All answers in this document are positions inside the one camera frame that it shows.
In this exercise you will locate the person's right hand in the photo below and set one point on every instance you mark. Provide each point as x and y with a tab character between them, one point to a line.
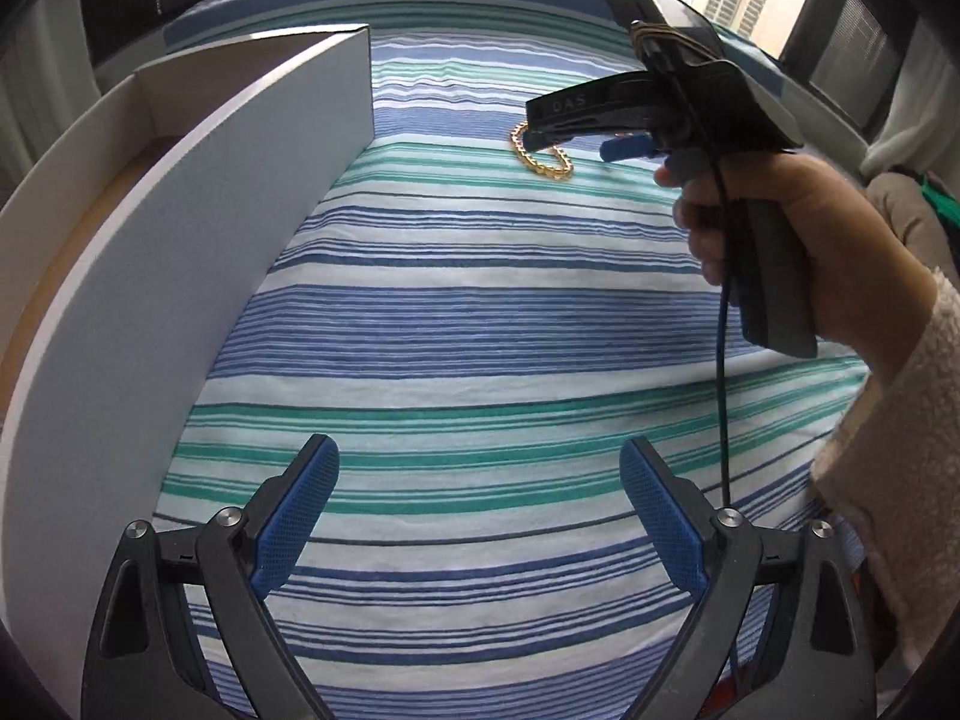
847	262

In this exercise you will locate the blue green striped bedsheet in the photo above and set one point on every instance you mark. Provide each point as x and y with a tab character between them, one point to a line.
465	315

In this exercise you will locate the dark mesh window screen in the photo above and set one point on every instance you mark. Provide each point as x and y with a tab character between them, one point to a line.
855	45

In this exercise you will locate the pale sheer curtain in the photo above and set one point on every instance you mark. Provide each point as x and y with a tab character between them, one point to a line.
37	90

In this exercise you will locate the person's beige trouser leg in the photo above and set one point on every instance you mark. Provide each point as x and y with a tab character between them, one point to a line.
907	217

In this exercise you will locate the person's right forearm fleece sleeve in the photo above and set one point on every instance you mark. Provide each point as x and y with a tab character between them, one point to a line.
907	480

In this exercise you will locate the white curtain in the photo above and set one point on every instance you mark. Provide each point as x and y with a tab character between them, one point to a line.
915	105

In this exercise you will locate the white cardboard box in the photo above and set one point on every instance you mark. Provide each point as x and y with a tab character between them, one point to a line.
150	255

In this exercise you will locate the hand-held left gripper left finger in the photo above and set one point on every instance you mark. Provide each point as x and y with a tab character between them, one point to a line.
292	510

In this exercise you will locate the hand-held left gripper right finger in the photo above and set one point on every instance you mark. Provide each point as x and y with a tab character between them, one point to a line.
664	510

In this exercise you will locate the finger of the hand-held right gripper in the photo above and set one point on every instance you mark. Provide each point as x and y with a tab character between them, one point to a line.
592	109
626	148

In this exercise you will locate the orange object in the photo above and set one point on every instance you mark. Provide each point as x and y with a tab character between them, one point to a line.
726	701

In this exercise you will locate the green cloth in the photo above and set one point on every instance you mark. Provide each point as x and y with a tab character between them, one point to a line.
943	199

